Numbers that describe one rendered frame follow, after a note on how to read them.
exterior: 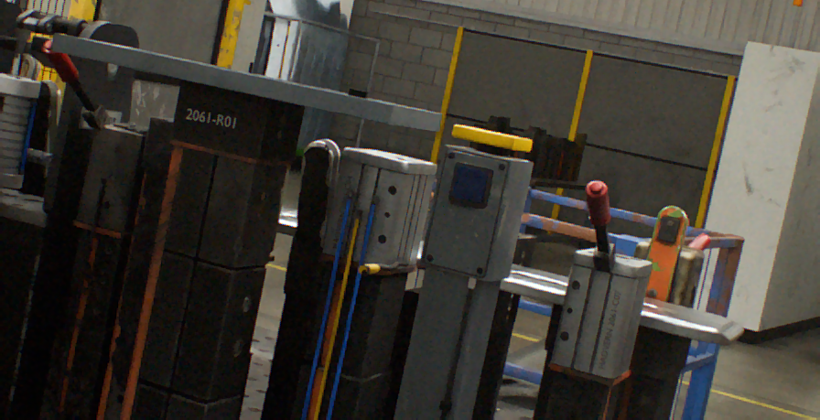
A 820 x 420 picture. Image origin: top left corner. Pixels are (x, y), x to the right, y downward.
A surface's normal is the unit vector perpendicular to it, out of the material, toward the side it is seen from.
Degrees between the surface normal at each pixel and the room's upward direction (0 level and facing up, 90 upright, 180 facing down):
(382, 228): 90
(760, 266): 90
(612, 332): 90
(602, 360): 90
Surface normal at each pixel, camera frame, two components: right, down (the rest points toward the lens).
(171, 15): 0.89, 0.24
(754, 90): -0.47, -0.04
